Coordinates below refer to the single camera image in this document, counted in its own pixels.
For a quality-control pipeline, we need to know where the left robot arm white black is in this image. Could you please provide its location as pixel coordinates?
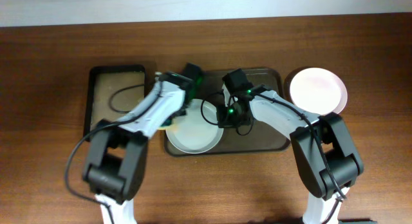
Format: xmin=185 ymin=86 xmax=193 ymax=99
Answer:
xmin=82 ymin=63 xmax=203 ymax=223

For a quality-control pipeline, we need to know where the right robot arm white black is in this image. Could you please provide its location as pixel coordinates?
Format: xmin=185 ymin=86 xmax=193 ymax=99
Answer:
xmin=217 ymin=69 xmax=364 ymax=223

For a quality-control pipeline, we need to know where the small black water tray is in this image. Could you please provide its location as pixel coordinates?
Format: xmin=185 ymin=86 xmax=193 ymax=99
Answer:
xmin=83 ymin=64 xmax=145 ymax=135

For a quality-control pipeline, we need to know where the pinkish white plate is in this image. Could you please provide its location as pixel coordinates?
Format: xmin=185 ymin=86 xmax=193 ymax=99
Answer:
xmin=287 ymin=68 xmax=348 ymax=115

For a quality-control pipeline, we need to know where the large brown serving tray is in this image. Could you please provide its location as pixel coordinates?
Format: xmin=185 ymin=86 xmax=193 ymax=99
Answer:
xmin=163 ymin=68 xmax=292 ymax=157

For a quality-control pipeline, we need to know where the light blue plate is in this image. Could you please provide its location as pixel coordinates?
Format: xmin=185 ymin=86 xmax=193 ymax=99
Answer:
xmin=165 ymin=99 xmax=224 ymax=154

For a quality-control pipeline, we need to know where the green yellow sponge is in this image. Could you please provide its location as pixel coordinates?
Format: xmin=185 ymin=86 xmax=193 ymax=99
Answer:
xmin=160 ymin=119 xmax=178 ymax=130

